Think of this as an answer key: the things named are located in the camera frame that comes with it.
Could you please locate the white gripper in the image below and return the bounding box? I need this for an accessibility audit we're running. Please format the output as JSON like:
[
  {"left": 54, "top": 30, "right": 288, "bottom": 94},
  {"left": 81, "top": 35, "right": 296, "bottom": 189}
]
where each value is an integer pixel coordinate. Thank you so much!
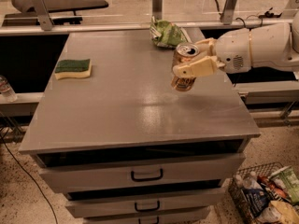
[{"left": 173, "top": 28, "right": 251, "bottom": 78}]

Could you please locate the orange soda can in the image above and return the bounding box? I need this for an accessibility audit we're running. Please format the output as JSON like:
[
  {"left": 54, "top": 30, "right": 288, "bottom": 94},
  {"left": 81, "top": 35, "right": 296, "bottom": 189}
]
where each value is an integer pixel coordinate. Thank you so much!
[{"left": 171, "top": 42, "right": 199, "bottom": 91}]

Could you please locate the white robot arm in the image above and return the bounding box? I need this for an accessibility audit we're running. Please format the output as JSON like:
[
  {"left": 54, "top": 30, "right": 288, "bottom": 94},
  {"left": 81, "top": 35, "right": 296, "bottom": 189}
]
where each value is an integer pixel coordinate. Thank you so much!
[{"left": 173, "top": 15, "right": 299, "bottom": 78}]

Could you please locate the green jalapeno chip bag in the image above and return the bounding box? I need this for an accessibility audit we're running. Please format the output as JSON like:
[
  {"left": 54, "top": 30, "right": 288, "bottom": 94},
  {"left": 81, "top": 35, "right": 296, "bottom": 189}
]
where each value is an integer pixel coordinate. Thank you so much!
[{"left": 149, "top": 16, "right": 187, "bottom": 49}]

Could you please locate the red snack bag in basket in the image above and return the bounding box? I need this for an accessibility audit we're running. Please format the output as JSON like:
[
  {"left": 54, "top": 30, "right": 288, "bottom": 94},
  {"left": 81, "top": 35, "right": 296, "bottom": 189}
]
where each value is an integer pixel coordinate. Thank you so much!
[{"left": 257, "top": 175, "right": 287, "bottom": 201}]

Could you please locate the green snack bag in basket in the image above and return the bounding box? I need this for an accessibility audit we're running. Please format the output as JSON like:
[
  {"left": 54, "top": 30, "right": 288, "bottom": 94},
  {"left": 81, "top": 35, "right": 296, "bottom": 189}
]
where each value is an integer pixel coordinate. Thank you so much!
[{"left": 270, "top": 166, "right": 299, "bottom": 205}]

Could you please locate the blue snack bag in basket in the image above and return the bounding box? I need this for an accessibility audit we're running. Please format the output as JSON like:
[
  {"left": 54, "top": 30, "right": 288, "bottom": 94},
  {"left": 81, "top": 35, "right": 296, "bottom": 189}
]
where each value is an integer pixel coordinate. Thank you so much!
[{"left": 242, "top": 189, "right": 270, "bottom": 217}]

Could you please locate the yellow snack bag in basket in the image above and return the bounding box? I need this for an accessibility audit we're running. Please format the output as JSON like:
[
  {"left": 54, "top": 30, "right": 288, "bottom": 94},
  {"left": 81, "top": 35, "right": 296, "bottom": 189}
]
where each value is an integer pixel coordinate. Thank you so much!
[{"left": 270, "top": 201, "right": 299, "bottom": 224}]

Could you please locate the top grey drawer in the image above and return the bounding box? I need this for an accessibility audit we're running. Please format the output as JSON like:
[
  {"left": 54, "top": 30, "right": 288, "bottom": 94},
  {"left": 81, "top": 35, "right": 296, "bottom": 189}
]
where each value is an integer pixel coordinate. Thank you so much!
[{"left": 40, "top": 153, "right": 245, "bottom": 193}]

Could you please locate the grey drawer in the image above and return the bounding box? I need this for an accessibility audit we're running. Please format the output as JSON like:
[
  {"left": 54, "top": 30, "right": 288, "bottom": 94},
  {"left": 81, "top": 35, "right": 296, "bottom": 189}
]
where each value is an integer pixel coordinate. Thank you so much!
[
  {"left": 40, "top": 153, "right": 245, "bottom": 193},
  {"left": 66, "top": 188, "right": 225, "bottom": 218},
  {"left": 83, "top": 206, "right": 210, "bottom": 224}
]

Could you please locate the grey drawer cabinet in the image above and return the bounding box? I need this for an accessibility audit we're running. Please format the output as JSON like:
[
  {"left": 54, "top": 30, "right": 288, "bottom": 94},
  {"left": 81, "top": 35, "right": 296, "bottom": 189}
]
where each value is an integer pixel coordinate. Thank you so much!
[{"left": 18, "top": 27, "right": 262, "bottom": 224}]

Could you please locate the plastic bottle in basket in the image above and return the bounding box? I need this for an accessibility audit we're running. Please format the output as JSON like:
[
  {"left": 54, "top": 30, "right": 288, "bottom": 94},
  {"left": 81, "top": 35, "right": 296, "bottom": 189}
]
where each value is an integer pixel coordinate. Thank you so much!
[{"left": 243, "top": 171, "right": 262, "bottom": 189}]

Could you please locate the green and yellow sponge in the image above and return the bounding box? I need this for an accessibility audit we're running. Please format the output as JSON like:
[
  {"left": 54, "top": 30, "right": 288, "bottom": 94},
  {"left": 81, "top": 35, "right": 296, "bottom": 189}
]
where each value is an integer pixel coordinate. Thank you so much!
[{"left": 54, "top": 59, "right": 92, "bottom": 79}]

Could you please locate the middle grey drawer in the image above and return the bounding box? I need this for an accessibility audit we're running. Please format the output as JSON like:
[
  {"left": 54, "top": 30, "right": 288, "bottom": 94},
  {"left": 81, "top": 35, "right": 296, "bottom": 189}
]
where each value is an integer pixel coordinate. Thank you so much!
[{"left": 66, "top": 188, "right": 225, "bottom": 218}]

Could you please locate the bottom grey drawer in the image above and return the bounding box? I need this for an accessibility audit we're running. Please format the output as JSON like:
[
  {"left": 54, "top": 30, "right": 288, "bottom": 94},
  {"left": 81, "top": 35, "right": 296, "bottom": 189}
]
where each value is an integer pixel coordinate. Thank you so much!
[{"left": 83, "top": 206, "right": 210, "bottom": 224}]

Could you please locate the clear plastic water bottle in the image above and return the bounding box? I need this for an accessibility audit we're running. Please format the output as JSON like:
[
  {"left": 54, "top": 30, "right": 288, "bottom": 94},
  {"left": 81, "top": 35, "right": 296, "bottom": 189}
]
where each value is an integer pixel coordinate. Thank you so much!
[{"left": 0, "top": 76, "right": 17, "bottom": 102}]

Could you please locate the right metal bracket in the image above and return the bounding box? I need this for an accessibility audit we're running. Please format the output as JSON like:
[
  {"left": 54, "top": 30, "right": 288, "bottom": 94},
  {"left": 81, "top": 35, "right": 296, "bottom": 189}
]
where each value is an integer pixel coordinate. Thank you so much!
[{"left": 221, "top": 0, "right": 237, "bottom": 25}]

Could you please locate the metal bracket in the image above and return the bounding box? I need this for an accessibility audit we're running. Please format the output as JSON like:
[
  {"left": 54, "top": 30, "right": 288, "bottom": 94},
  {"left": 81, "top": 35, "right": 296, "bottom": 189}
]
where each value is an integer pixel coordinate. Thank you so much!
[
  {"left": 31, "top": 0, "right": 53, "bottom": 31},
  {"left": 152, "top": 0, "right": 163, "bottom": 19},
  {"left": 221, "top": 0, "right": 237, "bottom": 25}
]

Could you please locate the black cable on rail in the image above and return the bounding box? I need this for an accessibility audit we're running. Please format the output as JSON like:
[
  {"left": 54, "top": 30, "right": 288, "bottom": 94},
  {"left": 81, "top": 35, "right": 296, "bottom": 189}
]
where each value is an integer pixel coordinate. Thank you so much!
[{"left": 211, "top": 0, "right": 283, "bottom": 28}]

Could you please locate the middle metal bracket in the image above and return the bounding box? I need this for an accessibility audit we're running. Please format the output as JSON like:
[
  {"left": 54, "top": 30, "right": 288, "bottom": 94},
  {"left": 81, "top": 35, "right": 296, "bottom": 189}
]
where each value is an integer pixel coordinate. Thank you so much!
[{"left": 152, "top": 0, "right": 163, "bottom": 19}]

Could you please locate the black wire basket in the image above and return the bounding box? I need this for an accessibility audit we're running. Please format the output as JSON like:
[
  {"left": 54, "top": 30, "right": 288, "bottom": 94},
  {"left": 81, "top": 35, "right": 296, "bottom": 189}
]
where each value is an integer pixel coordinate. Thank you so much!
[{"left": 228, "top": 162, "right": 283, "bottom": 224}]

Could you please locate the left metal bracket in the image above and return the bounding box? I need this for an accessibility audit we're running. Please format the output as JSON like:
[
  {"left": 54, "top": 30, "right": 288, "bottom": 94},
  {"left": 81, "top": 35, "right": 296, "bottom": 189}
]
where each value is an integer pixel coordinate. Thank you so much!
[{"left": 31, "top": 0, "right": 53, "bottom": 31}]

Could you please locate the black floor cable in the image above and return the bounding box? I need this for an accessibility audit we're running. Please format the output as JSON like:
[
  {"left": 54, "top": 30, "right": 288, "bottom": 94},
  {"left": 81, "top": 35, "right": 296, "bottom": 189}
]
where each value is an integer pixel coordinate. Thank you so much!
[{"left": 0, "top": 131, "right": 59, "bottom": 224}]

